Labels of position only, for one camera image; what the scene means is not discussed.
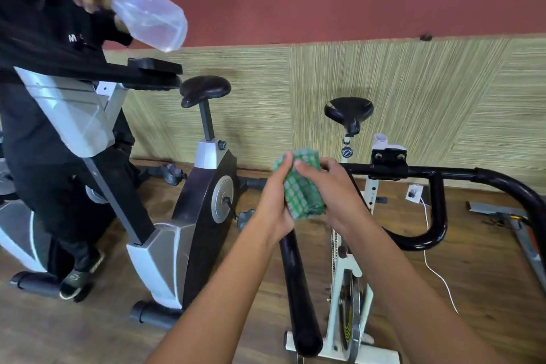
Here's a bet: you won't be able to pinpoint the person's left hand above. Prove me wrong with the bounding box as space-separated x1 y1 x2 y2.
256 152 300 241

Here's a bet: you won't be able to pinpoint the thin white cable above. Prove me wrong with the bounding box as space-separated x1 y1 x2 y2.
416 196 459 313

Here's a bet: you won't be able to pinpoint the green checkered cleaning cloth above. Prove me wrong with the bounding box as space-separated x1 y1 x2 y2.
273 148 328 220

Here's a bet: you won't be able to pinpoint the person's left forearm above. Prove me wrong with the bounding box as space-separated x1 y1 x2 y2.
147 218 291 364

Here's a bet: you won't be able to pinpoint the clear spray bottle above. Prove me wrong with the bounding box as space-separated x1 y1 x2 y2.
43 0 189 53

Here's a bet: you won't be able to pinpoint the white power socket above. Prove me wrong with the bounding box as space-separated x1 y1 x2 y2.
405 184 425 204

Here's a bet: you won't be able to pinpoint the person's right hand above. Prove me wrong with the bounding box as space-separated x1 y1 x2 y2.
294 157 372 237

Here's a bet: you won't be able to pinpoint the red and grey spin bike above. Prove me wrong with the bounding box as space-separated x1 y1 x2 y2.
468 200 546 292

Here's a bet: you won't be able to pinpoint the black handlebars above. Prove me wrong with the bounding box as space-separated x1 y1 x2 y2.
280 150 546 356

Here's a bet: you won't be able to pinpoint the white bike with yellow flywheel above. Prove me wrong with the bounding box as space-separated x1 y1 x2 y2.
282 133 445 364

